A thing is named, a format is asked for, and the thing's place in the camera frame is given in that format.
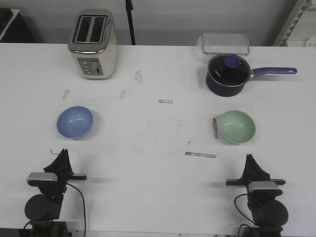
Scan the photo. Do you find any green bowl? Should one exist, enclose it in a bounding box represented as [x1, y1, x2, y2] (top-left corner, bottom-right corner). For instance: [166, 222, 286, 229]
[218, 110, 256, 145]

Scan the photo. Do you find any dark blue saucepan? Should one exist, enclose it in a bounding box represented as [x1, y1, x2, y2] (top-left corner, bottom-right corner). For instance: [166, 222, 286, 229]
[206, 54, 297, 97]

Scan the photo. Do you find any black box at left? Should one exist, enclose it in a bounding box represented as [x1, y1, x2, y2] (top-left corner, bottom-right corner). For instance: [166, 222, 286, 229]
[0, 8, 37, 43]

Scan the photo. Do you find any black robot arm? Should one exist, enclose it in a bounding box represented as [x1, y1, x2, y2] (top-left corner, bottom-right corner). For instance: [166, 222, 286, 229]
[24, 149, 87, 237]
[226, 154, 289, 237]

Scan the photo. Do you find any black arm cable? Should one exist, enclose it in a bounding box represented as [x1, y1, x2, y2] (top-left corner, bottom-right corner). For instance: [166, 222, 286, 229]
[66, 182, 87, 236]
[234, 193, 255, 224]

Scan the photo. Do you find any black tripod pole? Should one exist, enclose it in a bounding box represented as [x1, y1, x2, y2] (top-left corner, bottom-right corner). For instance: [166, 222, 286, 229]
[125, 0, 136, 45]

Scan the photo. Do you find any clear plastic food container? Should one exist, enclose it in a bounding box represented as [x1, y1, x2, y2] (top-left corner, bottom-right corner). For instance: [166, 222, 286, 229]
[197, 33, 250, 55]

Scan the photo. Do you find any glass lid with blue knob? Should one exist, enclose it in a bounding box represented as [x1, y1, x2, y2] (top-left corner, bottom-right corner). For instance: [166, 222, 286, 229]
[208, 54, 250, 87]

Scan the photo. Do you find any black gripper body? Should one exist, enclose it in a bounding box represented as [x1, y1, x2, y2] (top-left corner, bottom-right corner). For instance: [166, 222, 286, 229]
[226, 179, 286, 189]
[40, 172, 87, 195]

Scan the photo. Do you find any blue bowl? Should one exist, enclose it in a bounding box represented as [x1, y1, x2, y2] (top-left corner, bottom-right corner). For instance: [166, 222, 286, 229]
[56, 106, 94, 140]

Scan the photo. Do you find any cream and chrome toaster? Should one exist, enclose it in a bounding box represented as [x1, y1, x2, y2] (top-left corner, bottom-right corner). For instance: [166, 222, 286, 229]
[68, 9, 118, 80]

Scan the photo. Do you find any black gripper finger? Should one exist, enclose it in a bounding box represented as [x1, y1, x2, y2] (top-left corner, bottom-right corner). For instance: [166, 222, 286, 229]
[250, 155, 270, 181]
[241, 154, 252, 181]
[44, 149, 66, 172]
[65, 149, 73, 173]

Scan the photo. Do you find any white slotted shelf upright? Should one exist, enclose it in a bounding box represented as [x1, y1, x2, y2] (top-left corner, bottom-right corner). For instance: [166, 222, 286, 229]
[272, 0, 316, 47]

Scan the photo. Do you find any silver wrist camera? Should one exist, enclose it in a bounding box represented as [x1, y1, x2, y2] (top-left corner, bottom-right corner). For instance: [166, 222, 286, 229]
[248, 181, 279, 193]
[27, 172, 58, 187]

